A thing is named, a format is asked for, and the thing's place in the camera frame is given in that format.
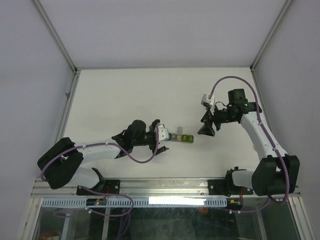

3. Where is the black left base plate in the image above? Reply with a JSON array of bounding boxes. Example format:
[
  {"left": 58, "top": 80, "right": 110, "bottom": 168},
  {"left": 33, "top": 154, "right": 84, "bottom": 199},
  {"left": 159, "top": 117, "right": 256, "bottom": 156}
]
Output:
[{"left": 76, "top": 179, "right": 121, "bottom": 196}]

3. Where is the aluminium frame post left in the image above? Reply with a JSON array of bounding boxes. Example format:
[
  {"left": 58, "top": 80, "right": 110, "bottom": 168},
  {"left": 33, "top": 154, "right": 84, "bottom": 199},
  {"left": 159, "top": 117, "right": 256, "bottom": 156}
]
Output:
[{"left": 30, "top": 0, "right": 78, "bottom": 74}]

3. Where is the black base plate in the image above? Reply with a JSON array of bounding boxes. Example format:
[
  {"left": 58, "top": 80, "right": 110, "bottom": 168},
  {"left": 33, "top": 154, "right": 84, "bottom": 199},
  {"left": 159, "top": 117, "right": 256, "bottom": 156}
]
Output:
[
  {"left": 207, "top": 179, "right": 254, "bottom": 197},
  {"left": 76, "top": 179, "right": 121, "bottom": 196}
]

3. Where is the aluminium frame post right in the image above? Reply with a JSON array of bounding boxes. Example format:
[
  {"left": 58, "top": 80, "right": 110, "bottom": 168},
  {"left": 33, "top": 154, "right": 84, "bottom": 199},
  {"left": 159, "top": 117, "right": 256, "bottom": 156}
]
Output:
[{"left": 249, "top": 0, "right": 294, "bottom": 72}]

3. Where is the aluminium frame post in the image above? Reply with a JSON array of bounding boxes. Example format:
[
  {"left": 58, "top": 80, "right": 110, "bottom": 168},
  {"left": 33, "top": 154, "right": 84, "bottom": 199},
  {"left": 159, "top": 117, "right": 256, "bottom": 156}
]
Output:
[
  {"left": 249, "top": 0, "right": 294, "bottom": 72},
  {"left": 30, "top": 0, "right": 78, "bottom": 74}
]

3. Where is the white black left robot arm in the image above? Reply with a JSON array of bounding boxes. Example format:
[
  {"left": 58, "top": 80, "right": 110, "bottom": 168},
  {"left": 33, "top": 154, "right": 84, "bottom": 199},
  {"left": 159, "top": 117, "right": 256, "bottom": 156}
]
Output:
[{"left": 37, "top": 119, "right": 170, "bottom": 195}]

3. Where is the aluminium mounting rail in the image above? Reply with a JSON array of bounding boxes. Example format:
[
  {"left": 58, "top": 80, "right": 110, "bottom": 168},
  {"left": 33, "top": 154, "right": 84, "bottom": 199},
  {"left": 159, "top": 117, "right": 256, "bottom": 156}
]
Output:
[{"left": 31, "top": 176, "right": 301, "bottom": 201}]

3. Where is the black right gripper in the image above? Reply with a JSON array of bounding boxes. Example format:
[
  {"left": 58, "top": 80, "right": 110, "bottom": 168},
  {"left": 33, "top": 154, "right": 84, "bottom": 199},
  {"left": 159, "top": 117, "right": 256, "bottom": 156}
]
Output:
[{"left": 198, "top": 104, "right": 237, "bottom": 137}]

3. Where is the weekly pill organizer strip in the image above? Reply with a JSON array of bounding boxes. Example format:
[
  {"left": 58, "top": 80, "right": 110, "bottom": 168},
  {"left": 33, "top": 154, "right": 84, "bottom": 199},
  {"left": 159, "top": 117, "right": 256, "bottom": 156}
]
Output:
[{"left": 168, "top": 126, "right": 194, "bottom": 144}]

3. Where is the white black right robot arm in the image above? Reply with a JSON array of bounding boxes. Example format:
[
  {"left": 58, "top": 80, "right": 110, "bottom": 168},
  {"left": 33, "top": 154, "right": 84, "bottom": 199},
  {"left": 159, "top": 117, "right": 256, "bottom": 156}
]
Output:
[{"left": 197, "top": 88, "right": 300, "bottom": 197}]

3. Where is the grey slotted cable duct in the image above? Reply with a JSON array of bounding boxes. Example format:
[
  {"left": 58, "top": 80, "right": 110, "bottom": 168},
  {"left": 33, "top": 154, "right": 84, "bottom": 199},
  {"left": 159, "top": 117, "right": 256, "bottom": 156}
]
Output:
[{"left": 41, "top": 196, "right": 227, "bottom": 209}]

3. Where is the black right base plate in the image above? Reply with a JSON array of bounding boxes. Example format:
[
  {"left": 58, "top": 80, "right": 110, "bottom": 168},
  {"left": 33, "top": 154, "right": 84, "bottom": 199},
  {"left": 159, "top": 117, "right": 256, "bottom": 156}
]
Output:
[{"left": 207, "top": 179, "right": 254, "bottom": 197}]

